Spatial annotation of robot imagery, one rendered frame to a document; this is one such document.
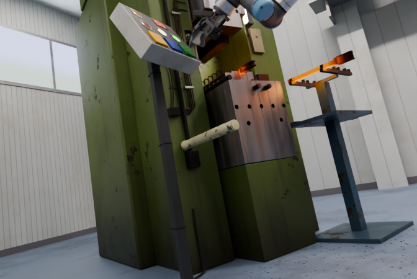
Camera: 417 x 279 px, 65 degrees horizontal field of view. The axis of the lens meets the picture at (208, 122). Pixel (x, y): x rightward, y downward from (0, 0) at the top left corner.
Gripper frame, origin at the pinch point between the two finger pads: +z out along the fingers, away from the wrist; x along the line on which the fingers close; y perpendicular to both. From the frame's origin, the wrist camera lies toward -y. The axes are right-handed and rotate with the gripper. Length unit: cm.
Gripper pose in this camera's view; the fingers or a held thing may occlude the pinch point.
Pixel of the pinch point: (190, 43)
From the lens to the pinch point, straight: 151.7
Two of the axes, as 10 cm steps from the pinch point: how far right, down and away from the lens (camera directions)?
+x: 5.4, 0.6, 8.4
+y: 5.6, 7.1, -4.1
